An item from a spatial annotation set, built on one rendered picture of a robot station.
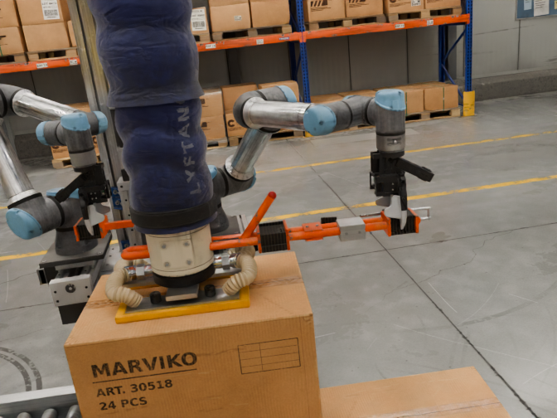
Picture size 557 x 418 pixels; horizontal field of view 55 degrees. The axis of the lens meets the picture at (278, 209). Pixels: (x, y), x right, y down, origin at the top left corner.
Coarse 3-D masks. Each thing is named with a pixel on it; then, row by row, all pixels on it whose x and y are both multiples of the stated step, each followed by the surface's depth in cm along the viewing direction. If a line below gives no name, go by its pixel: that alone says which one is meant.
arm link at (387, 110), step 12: (384, 96) 135; (396, 96) 134; (372, 108) 139; (384, 108) 135; (396, 108) 135; (372, 120) 140; (384, 120) 137; (396, 120) 136; (384, 132) 138; (396, 132) 137
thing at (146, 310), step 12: (204, 288) 139; (144, 300) 141; (156, 300) 138; (180, 300) 139; (192, 300) 138; (204, 300) 138; (216, 300) 137; (228, 300) 137; (240, 300) 137; (120, 312) 137; (132, 312) 136; (144, 312) 136; (156, 312) 135; (168, 312) 135; (180, 312) 136; (192, 312) 136; (204, 312) 136
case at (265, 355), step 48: (96, 288) 157; (288, 288) 145; (96, 336) 131; (144, 336) 129; (192, 336) 130; (240, 336) 131; (288, 336) 132; (96, 384) 132; (144, 384) 133; (192, 384) 134; (240, 384) 135; (288, 384) 136
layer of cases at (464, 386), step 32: (352, 384) 187; (384, 384) 186; (416, 384) 184; (448, 384) 182; (480, 384) 180; (352, 416) 172; (384, 416) 171; (416, 416) 169; (448, 416) 168; (480, 416) 166
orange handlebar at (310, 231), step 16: (112, 224) 168; (128, 224) 168; (304, 224) 149; (320, 224) 148; (336, 224) 149; (368, 224) 146; (384, 224) 146; (240, 240) 144; (256, 240) 144; (128, 256) 142; (144, 256) 142
